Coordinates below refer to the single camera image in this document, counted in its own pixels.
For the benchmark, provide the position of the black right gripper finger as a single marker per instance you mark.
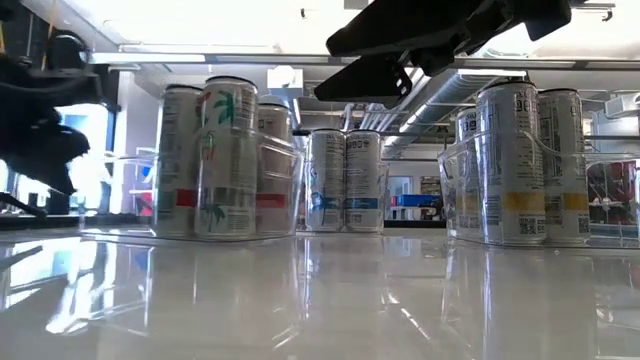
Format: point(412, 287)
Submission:
point(365, 82)
point(400, 27)

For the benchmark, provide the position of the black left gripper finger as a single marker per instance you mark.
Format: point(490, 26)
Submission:
point(65, 155)

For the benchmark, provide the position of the white Celsius can blue band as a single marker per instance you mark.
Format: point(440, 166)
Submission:
point(325, 175)
point(362, 175)

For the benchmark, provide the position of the white Celsius can red band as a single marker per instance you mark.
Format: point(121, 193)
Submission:
point(274, 165)
point(175, 160)
point(225, 160)

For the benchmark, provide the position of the clear plastic bin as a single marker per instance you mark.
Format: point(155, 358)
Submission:
point(295, 200)
point(386, 200)
point(615, 235)

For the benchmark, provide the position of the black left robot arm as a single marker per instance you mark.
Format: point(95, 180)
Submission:
point(50, 87)

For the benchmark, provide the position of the white ceiling pipes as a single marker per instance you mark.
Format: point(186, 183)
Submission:
point(370, 117)

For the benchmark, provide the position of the silver pipe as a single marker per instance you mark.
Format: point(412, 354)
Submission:
point(297, 112)

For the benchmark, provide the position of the white ceiling box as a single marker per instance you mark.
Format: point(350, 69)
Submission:
point(285, 80)

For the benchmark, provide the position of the long ceiling light strip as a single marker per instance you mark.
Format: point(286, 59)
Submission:
point(200, 58)

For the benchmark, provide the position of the silver ribbed ventilation duct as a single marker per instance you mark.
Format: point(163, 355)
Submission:
point(440, 100)

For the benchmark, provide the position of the white wall unit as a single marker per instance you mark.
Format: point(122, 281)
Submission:
point(622, 106)

